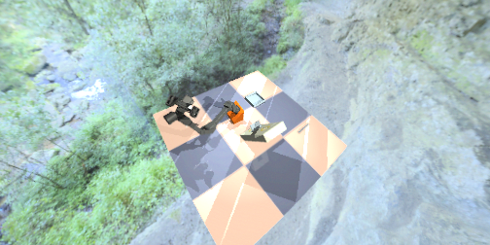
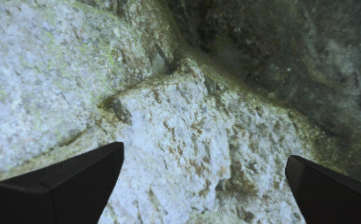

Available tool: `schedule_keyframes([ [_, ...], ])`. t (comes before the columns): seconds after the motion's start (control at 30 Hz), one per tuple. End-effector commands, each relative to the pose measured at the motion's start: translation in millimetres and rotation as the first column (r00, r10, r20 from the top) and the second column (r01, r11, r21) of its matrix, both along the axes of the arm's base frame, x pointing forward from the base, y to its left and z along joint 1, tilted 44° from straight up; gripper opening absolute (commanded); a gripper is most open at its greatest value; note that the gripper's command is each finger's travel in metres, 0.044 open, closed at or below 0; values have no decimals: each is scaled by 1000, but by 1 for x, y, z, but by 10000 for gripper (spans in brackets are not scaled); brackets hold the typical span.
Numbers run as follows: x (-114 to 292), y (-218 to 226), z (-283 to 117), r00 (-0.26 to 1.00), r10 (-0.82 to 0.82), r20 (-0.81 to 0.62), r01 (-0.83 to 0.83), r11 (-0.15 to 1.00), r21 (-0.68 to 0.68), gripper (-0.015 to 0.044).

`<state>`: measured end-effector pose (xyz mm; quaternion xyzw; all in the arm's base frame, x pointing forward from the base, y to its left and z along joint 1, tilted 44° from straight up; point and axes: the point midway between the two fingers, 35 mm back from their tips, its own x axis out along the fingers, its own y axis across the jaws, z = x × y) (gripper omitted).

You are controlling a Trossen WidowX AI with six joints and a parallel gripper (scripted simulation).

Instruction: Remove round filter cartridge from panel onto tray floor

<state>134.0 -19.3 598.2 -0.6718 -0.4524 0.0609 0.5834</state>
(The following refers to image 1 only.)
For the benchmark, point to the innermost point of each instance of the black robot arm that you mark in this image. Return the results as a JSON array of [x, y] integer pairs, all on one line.
[[210, 126]]

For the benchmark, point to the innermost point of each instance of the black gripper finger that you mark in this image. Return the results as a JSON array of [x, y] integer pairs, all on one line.
[[193, 110], [173, 100]]

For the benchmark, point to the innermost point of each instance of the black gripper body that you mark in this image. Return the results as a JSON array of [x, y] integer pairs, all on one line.
[[181, 107]]

